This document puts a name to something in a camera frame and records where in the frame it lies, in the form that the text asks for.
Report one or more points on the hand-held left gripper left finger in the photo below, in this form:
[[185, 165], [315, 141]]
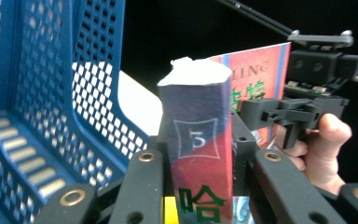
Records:
[[165, 140]]

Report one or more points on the red illustrated book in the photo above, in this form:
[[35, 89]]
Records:
[[199, 140]]

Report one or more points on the yellow book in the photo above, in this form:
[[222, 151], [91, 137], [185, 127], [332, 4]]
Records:
[[170, 211]]

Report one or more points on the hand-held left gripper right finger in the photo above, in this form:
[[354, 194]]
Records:
[[241, 146]]

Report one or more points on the black metal stand pole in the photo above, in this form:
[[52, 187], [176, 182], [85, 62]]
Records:
[[261, 17]]

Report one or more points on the blue plastic book rack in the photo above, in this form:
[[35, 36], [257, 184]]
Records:
[[43, 93]]

